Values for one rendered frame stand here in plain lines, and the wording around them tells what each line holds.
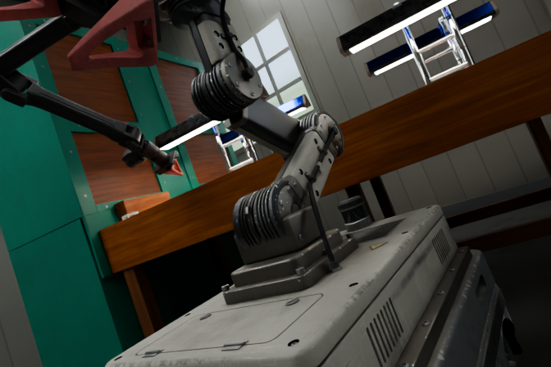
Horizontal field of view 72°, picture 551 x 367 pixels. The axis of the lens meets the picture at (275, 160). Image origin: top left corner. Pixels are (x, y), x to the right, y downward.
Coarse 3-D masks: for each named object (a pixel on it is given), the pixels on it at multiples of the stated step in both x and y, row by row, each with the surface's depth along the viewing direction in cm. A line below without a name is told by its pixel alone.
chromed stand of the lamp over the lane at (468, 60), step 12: (444, 12) 141; (456, 24) 141; (408, 36) 147; (444, 36) 142; (456, 36) 140; (420, 48) 146; (468, 48) 140; (420, 60) 146; (468, 60) 139; (444, 72) 143
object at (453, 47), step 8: (440, 16) 164; (440, 24) 164; (448, 32) 163; (448, 40) 164; (448, 48) 163; (456, 48) 162; (432, 56) 166; (440, 56) 165; (456, 56) 162; (424, 80) 168
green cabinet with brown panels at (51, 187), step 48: (0, 48) 167; (48, 48) 170; (96, 48) 196; (0, 96) 169; (96, 96) 184; (144, 96) 215; (0, 144) 172; (48, 144) 158; (96, 144) 173; (192, 144) 238; (0, 192) 174; (48, 192) 160; (96, 192) 163; (144, 192) 188
